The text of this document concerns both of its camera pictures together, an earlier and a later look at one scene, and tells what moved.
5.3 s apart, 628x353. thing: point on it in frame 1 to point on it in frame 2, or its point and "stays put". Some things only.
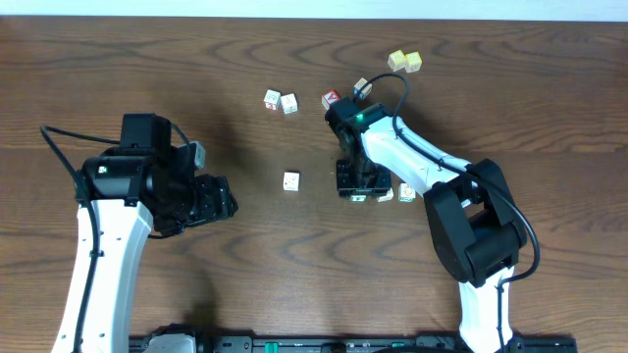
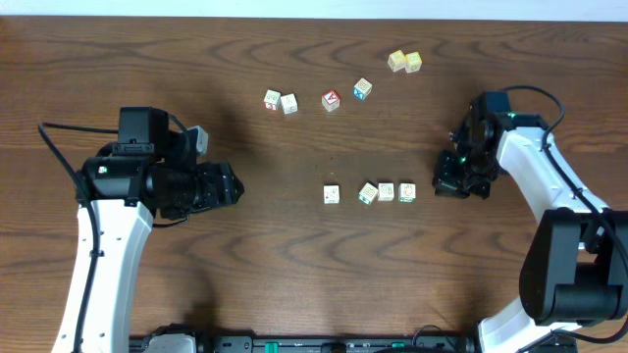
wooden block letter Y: [389, 196] stays put
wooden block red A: [330, 97] stays put
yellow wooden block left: [396, 61] stays put
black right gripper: [344, 182] to [447, 185]
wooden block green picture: [406, 193] stays put
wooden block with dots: [290, 181] to [332, 194]
